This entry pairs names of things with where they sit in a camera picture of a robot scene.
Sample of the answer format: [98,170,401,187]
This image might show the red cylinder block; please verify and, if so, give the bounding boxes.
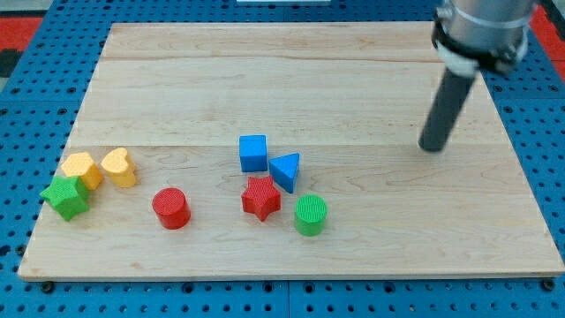
[152,187,191,230]

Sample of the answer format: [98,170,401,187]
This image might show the wooden board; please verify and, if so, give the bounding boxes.
[19,22,564,282]

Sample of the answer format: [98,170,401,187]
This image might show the red star block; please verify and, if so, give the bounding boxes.
[241,176,282,222]

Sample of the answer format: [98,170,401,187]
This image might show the yellow heart block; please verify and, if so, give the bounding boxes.
[101,148,137,188]

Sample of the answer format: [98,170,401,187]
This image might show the green star block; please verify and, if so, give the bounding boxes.
[40,176,90,222]

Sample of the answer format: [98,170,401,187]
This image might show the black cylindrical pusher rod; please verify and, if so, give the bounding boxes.
[418,68,476,153]

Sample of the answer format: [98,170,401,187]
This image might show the yellow hexagon block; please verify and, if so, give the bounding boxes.
[62,152,104,191]

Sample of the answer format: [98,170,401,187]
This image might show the blue triangle block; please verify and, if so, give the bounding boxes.
[269,153,300,193]

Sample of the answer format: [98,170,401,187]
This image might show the blue cube block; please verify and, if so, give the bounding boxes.
[239,135,267,172]

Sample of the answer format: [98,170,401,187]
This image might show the green cylinder block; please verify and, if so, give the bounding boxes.
[294,194,328,237]

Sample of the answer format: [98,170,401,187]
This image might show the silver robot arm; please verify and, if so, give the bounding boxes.
[432,0,538,78]

